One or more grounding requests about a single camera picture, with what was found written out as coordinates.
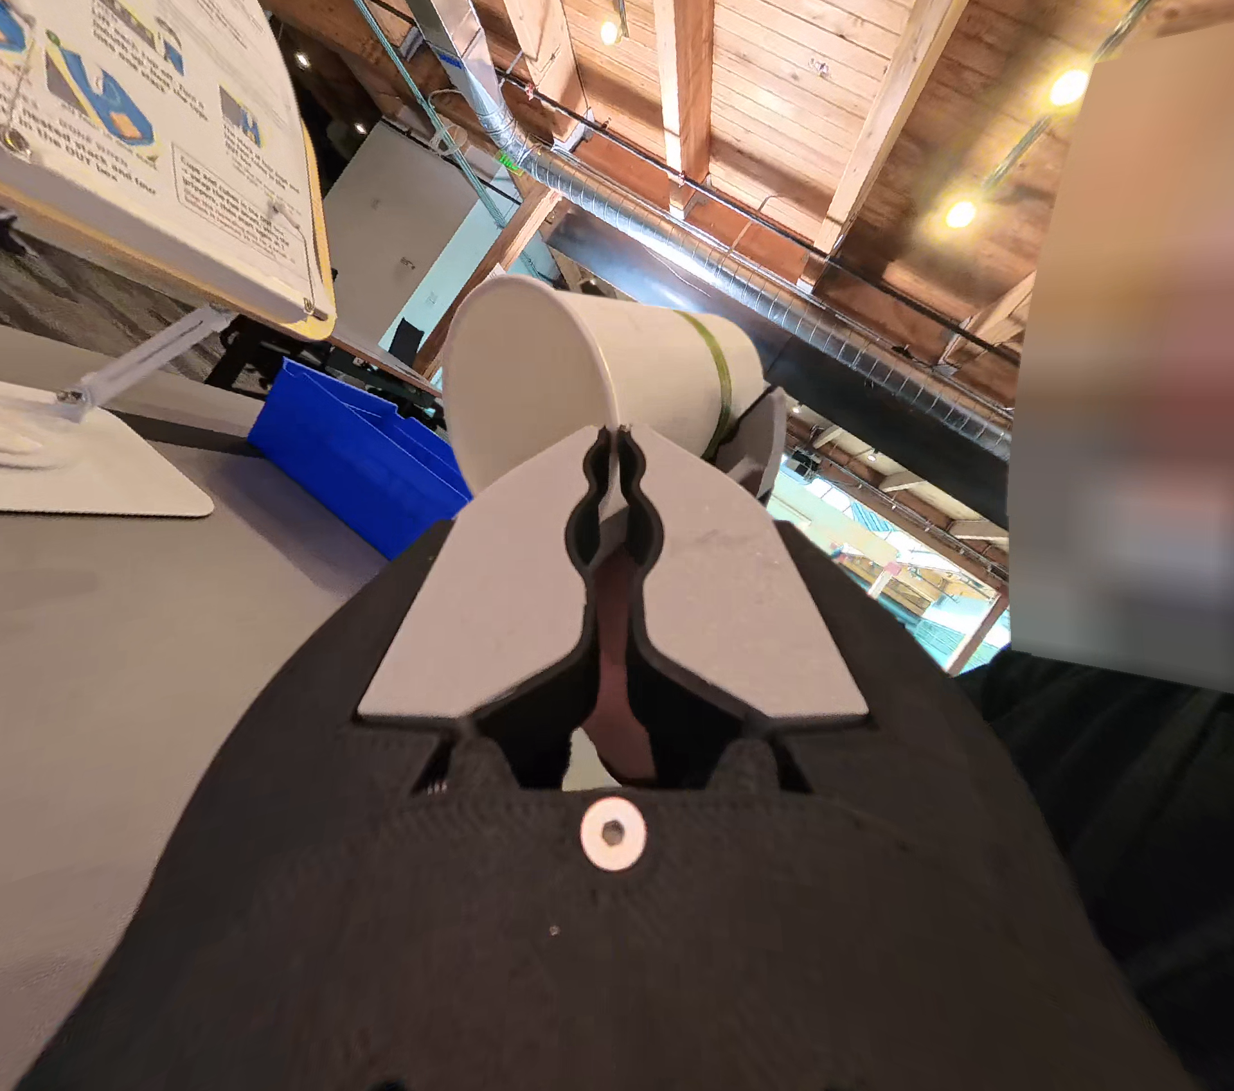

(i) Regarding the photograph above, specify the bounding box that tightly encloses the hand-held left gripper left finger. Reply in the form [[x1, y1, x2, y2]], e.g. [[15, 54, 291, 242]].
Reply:
[[357, 425, 617, 731]]

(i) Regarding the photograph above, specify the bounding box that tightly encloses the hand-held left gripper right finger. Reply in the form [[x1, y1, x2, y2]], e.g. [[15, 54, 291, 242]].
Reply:
[[615, 425, 876, 736]]

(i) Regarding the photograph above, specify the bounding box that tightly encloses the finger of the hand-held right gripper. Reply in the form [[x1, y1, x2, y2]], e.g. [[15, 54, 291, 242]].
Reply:
[[709, 386, 791, 502]]

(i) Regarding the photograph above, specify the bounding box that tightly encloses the blue plastic bin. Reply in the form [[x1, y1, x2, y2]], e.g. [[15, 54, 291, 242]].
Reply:
[[247, 356, 475, 560]]

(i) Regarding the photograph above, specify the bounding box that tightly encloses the white paper cup green band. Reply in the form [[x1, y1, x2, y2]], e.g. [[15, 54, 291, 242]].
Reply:
[[441, 274, 770, 495]]

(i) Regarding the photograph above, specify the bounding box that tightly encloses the grey desk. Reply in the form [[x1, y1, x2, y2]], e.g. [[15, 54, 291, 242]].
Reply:
[[0, 324, 393, 1091]]

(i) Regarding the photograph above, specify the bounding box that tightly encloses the person's right hand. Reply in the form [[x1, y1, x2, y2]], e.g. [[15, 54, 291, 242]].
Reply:
[[581, 549, 661, 790]]

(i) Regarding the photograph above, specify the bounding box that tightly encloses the white board stand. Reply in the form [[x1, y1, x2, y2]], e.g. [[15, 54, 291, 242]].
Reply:
[[0, 305, 238, 520]]

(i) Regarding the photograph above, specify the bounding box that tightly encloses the white printed instruction board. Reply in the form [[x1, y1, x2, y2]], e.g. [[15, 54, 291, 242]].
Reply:
[[0, 0, 340, 341]]

